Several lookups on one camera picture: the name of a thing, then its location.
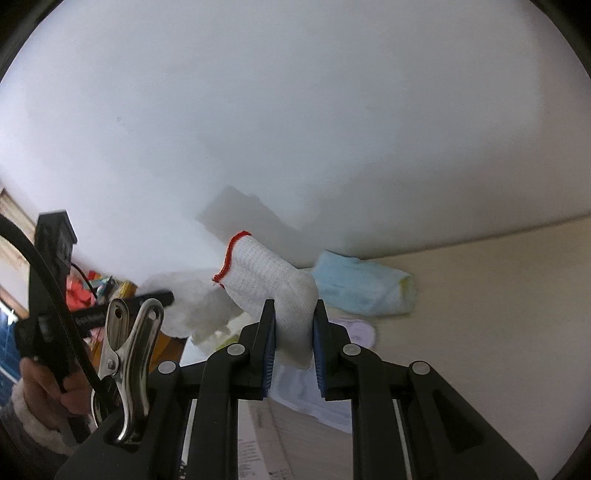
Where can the wooden framed window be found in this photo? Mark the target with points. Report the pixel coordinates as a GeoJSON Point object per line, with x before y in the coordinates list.
{"type": "Point", "coordinates": [9, 341]}

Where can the white plastic packet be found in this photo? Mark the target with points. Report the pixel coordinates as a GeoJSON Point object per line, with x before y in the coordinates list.
{"type": "Point", "coordinates": [304, 392]}

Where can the white printed box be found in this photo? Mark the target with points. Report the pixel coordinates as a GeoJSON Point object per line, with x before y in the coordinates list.
{"type": "Point", "coordinates": [277, 443]}

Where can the person's left forearm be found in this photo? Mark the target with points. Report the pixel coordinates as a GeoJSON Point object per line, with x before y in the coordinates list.
{"type": "Point", "coordinates": [32, 424]}

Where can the pale purple wrapper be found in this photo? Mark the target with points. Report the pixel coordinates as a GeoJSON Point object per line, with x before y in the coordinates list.
{"type": "Point", "coordinates": [355, 333]}

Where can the person's left hand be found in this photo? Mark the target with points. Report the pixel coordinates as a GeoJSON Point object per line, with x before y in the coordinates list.
{"type": "Point", "coordinates": [46, 387]}

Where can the blue face mask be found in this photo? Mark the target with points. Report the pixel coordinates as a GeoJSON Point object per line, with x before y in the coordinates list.
{"type": "Point", "coordinates": [355, 281]}

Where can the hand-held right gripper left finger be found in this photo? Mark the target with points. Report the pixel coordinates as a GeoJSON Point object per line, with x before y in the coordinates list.
{"type": "Point", "coordinates": [268, 360]}

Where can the metal spring clip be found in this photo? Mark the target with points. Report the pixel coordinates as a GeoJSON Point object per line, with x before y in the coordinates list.
{"type": "Point", "coordinates": [134, 350]}

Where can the wooden corner cabinet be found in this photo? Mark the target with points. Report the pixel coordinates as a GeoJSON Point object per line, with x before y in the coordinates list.
{"type": "Point", "coordinates": [168, 346]}

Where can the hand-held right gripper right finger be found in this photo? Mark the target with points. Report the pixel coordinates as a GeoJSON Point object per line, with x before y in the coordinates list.
{"type": "Point", "coordinates": [319, 360]}

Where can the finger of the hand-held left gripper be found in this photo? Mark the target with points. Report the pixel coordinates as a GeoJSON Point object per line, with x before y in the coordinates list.
{"type": "Point", "coordinates": [87, 318]}

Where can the red cloth bag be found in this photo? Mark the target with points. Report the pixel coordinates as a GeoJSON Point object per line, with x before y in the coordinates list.
{"type": "Point", "coordinates": [78, 290]}

